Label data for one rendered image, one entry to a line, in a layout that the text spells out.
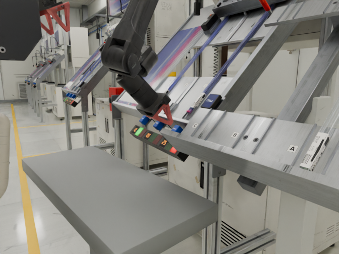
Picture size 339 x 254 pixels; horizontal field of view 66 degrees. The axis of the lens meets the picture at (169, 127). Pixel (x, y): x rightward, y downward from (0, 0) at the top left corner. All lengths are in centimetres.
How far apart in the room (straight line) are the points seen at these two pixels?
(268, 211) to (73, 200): 69
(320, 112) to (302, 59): 224
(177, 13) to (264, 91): 130
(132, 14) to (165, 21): 170
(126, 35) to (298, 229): 58
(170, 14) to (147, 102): 175
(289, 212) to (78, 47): 504
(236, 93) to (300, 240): 40
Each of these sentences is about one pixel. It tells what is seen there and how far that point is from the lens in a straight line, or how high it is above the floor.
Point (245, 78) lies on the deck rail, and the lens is 80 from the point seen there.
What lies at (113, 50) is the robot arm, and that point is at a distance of 63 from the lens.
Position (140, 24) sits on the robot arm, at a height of 98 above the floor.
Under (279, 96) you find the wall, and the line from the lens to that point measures 296.
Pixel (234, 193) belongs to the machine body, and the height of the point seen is 39.
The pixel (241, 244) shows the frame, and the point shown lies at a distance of 97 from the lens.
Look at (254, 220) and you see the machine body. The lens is 110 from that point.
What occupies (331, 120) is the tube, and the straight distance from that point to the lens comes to 44.
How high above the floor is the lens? 86
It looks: 11 degrees down
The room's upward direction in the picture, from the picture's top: straight up
